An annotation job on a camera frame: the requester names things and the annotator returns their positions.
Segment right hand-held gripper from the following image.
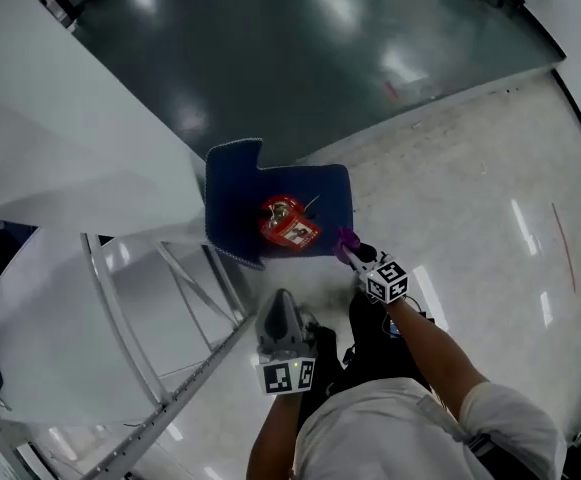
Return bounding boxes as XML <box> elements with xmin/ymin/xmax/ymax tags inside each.
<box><xmin>340</xmin><ymin>242</ymin><xmax>410</xmax><ymax>305</ymax></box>

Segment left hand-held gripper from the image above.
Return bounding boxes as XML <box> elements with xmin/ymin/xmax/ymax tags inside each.
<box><xmin>254</xmin><ymin>288</ymin><xmax>319</xmax><ymax>397</ymax></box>

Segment purple cloth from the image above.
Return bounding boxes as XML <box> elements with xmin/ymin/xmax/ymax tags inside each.
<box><xmin>334</xmin><ymin>226</ymin><xmax>362</xmax><ymax>265</ymax></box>

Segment red fire extinguisher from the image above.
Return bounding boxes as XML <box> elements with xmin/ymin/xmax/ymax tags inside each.
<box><xmin>257</xmin><ymin>193</ymin><xmax>323</xmax><ymax>254</ymax></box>

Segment person's left forearm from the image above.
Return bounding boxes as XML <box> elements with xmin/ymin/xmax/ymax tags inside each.
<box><xmin>245</xmin><ymin>391</ymin><xmax>307</xmax><ymax>480</ymax></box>

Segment person's right forearm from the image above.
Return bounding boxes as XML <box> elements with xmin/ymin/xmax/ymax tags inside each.
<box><xmin>387</xmin><ymin>295</ymin><xmax>492</xmax><ymax>412</ymax></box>

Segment person's black trousers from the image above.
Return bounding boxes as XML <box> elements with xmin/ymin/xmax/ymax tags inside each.
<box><xmin>297</xmin><ymin>290</ymin><xmax>434</xmax><ymax>427</ymax></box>

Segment blue mat with white edge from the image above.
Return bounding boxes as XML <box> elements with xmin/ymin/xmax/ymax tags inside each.
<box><xmin>202</xmin><ymin>137</ymin><xmax>356</xmax><ymax>271</ymax></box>

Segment person's white shirt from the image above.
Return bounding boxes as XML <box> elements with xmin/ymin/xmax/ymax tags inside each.
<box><xmin>293</xmin><ymin>376</ymin><xmax>569</xmax><ymax>480</ymax></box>

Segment large white table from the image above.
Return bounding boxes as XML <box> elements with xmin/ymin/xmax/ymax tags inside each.
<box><xmin>0</xmin><ymin>0</ymin><xmax>207</xmax><ymax>242</ymax></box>

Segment grey metal frame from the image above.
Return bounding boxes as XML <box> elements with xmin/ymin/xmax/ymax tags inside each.
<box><xmin>78</xmin><ymin>232</ymin><xmax>259</xmax><ymax>480</ymax></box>

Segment grey shoulder strap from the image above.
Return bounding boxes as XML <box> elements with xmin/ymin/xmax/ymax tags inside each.
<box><xmin>416</xmin><ymin>393</ymin><xmax>497</xmax><ymax>458</ymax></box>

